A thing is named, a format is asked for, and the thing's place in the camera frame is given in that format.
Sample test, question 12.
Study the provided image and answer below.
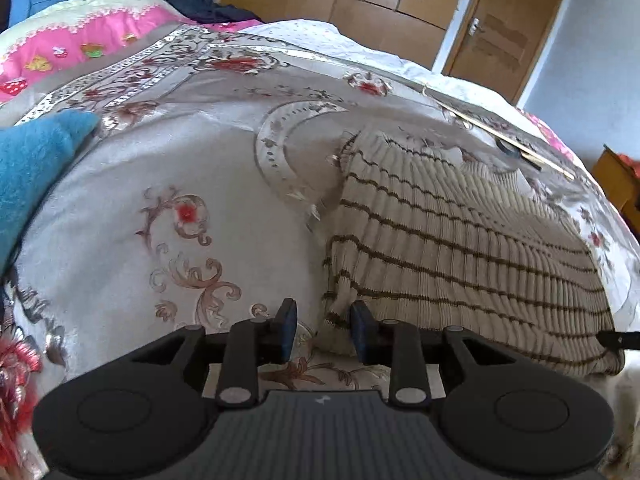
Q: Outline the beige brown-striped knit sweater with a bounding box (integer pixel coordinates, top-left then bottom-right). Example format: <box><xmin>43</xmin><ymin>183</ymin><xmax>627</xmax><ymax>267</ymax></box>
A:
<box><xmin>316</xmin><ymin>131</ymin><xmax>625</xmax><ymax>377</ymax></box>

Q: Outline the pink cartoon print quilt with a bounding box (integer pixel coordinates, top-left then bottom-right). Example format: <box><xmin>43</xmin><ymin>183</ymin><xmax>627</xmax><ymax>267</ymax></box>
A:
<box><xmin>1</xmin><ymin>0</ymin><xmax>245</xmax><ymax>103</ymax></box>

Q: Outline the black round object on bed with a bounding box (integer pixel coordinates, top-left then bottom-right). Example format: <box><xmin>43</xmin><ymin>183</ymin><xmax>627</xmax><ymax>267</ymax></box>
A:
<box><xmin>495</xmin><ymin>139</ymin><xmax>522</xmax><ymax>159</ymax></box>

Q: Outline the silver floral bedspread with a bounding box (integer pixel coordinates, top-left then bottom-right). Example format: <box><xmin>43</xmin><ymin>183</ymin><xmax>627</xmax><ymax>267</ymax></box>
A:
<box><xmin>1</xmin><ymin>23</ymin><xmax>639</xmax><ymax>479</ymax></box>

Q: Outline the wooden side desk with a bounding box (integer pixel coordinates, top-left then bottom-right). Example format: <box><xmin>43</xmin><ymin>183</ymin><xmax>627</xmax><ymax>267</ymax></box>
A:
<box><xmin>591</xmin><ymin>146</ymin><xmax>639</xmax><ymax>238</ymax></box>

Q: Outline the blue fuzzy knit garment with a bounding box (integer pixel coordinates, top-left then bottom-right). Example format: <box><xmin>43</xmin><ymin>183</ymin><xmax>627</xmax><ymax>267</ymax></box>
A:
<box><xmin>1</xmin><ymin>110</ymin><xmax>100</xmax><ymax>272</ymax></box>

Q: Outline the wooden door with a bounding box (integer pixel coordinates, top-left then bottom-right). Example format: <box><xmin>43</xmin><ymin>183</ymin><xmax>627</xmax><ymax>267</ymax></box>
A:
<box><xmin>444</xmin><ymin>0</ymin><xmax>562</xmax><ymax>104</ymax></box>

